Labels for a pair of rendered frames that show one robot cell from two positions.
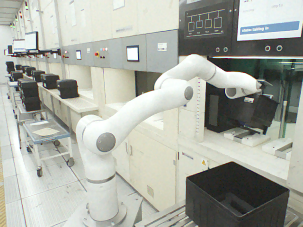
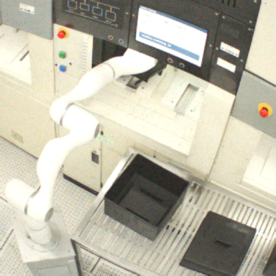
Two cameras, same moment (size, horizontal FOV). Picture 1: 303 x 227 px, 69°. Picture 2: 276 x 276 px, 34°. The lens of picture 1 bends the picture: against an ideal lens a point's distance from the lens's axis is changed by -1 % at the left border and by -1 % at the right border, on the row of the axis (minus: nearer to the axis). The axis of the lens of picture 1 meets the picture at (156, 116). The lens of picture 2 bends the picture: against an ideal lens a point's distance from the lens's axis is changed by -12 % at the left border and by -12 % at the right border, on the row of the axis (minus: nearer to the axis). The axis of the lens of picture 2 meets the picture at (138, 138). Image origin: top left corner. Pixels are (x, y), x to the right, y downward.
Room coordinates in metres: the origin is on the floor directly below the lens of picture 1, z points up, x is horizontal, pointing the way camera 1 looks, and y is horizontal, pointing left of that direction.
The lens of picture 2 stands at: (-0.09, 0.34, 2.83)
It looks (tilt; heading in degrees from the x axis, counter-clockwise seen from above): 55 degrees down; 326
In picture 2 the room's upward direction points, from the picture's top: 7 degrees clockwise
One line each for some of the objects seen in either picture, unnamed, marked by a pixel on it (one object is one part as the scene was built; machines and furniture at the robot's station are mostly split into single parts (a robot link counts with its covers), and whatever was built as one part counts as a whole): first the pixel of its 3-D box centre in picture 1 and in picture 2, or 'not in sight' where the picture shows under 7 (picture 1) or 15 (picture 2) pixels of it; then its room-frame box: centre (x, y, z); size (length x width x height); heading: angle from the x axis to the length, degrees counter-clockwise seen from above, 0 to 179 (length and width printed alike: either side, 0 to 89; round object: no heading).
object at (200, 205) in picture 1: (233, 202); (145, 198); (0.75, -0.30, 0.85); 0.28 x 0.28 x 0.17; 30
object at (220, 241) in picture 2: not in sight; (221, 246); (0.36, -0.49, 0.83); 0.29 x 0.29 x 0.13; 36
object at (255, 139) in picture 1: (246, 135); (139, 75); (1.37, -0.59, 0.89); 0.22 x 0.21 x 0.04; 125
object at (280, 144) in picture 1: (289, 148); (187, 97); (1.14, -0.74, 0.89); 0.22 x 0.21 x 0.04; 125
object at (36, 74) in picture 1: (39, 76); not in sight; (5.55, 2.86, 0.93); 0.30 x 0.28 x 0.26; 35
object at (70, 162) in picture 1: (48, 143); not in sight; (2.91, 1.52, 0.24); 0.97 x 0.52 x 0.48; 37
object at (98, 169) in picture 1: (95, 145); (25, 203); (0.84, 0.25, 1.07); 0.19 x 0.12 x 0.24; 32
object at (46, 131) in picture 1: (46, 131); not in sight; (2.75, 1.44, 0.47); 0.31 x 0.23 x 0.02; 56
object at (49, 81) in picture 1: (51, 81); not in sight; (4.36, 2.03, 0.93); 0.30 x 0.28 x 0.26; 38
